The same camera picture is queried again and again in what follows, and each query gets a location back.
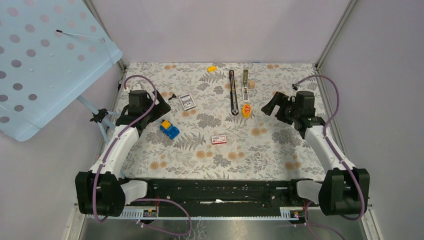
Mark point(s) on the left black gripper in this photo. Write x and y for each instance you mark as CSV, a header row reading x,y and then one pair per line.
x,y
160,108

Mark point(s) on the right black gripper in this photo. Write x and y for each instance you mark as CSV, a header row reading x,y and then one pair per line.
x,y
279,99

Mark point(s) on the white beige stapler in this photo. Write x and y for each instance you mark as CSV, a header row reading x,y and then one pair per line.
x,y
245,85

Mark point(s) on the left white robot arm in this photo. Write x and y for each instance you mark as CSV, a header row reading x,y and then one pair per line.
x,y
99,190

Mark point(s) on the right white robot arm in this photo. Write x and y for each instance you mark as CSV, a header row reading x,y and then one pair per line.
x,y
345,188

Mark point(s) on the tan small cube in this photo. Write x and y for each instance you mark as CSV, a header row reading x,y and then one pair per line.
x,y
252,84

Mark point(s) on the yellow butterfly toy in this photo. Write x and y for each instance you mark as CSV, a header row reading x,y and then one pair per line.
x,y
246,110

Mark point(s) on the blue yellow toy car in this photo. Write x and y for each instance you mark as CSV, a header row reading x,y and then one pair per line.
x,y
169,129

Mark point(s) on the blue playing card box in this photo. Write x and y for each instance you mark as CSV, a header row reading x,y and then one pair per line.
x,y
187,102

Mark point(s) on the floral table mat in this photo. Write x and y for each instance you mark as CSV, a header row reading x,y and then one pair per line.
x,y
258,148

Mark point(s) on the yellow small block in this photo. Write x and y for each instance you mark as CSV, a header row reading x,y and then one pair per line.
x,y
211,68

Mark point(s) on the blue perforated stand panel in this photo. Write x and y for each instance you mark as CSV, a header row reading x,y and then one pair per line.
x,y
51,51

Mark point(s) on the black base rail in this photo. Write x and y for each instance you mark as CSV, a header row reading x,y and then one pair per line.
x,y
208,198

